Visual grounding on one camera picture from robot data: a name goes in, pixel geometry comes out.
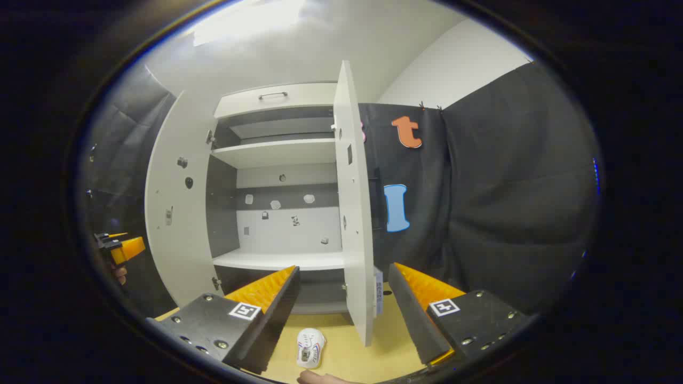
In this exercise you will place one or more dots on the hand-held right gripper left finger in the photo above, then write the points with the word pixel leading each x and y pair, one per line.
pixel 277 309

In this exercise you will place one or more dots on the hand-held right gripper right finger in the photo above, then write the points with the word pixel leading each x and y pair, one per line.
pixel 408 309

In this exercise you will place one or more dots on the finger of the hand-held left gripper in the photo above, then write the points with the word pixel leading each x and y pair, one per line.
pixel 130 248

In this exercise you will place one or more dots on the white canvas shoe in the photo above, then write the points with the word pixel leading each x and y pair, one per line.
pixel 310 346

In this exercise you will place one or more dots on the white cabinet door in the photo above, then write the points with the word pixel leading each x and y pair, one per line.
pixel 352 213
pixel 171 186

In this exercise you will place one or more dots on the white shoe cabinet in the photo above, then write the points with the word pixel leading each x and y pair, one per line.
pixel 288 152

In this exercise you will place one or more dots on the white and blue carton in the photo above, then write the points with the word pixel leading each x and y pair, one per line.
pixel 379 293

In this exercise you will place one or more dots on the black backdrop cloth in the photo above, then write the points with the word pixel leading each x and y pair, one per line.
pixel 507 186

